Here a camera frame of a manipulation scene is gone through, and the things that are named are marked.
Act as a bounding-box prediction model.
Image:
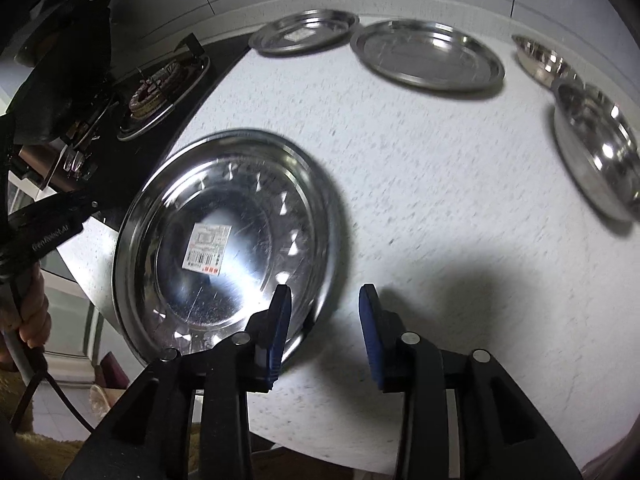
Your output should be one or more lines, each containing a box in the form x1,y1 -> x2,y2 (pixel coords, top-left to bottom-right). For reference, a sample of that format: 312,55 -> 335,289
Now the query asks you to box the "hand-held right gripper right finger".
359,284 -> 583,480

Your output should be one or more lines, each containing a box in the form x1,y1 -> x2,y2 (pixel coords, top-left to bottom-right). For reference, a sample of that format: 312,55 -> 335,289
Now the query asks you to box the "round stove burner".
117,54 -> 211,142

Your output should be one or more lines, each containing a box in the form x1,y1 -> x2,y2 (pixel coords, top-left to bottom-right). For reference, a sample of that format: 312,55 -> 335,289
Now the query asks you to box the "dark grey pot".
552,77 -> 640,224

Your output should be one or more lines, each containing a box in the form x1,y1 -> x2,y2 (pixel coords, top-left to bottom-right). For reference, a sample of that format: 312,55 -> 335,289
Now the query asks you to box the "person's left hand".
0,262 -> 53,362

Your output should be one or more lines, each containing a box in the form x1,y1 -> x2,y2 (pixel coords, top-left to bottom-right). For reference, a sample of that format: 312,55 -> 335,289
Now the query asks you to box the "small steel plate with label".
248,9 -> 360,57

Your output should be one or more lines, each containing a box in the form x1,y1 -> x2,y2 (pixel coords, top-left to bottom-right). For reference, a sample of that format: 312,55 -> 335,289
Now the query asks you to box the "black glass gas stove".
60,32 -> 252,221

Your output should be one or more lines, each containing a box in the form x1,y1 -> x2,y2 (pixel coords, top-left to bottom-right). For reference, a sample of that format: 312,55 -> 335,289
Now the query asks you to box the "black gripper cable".
10,367 -> 97,433

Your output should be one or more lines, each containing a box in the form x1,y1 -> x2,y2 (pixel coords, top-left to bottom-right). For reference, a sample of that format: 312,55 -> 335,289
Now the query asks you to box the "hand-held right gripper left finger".
62,284 -> 292,480

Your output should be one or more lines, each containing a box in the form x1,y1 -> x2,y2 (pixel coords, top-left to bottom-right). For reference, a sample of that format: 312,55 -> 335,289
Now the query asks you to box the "small steel bowl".
512,34 -> 584,89

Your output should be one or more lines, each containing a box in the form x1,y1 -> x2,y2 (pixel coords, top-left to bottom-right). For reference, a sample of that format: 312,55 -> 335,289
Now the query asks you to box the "large steel plate with label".
112,129 -> 347,367

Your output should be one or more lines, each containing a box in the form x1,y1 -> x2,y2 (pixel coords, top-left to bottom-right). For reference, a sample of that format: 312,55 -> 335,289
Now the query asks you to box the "plain steel plate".
349,19 -> 506,94

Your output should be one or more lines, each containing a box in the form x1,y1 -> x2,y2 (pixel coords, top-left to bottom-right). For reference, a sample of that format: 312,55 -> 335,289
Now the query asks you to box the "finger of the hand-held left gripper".
47,192 -> 102,226

